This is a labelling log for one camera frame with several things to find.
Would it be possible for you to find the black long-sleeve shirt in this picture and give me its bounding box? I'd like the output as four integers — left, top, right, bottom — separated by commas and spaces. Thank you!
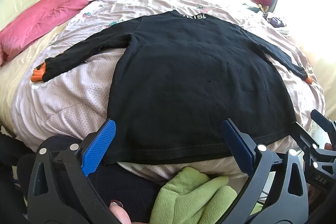
42, 11, 311, 164

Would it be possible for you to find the left hand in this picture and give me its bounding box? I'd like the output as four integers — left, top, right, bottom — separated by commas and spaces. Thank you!
109, 200, 132, 224

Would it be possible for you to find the green fleece sleeve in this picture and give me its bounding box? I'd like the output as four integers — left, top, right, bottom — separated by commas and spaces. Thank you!
148, 165, 263, 224

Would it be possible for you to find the cream bed sheet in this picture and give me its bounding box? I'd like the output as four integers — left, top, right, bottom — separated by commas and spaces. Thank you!
0, 21, 68, 131

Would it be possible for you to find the pink blanket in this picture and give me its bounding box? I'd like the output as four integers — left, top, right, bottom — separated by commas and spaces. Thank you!
1, 0, 93, 64

